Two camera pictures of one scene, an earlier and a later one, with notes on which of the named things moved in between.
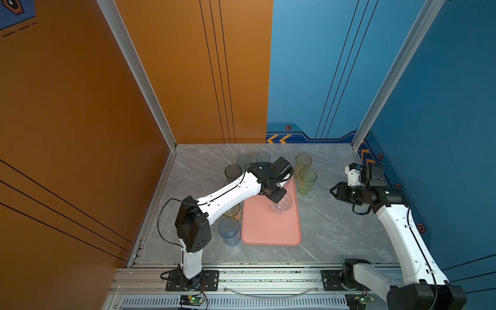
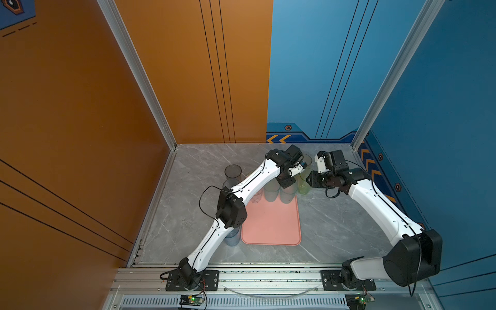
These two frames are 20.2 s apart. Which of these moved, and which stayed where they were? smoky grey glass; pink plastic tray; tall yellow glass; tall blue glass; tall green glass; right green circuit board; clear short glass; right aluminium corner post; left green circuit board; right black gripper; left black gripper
Moved: clear short glass; right black gripper; left black gripper
Stayed: pink plastic tray; right aluminium corner post; tall blue glass; tall green glass; right green circuit board; tall yellow glass; left green circuit board; smoky grey glass
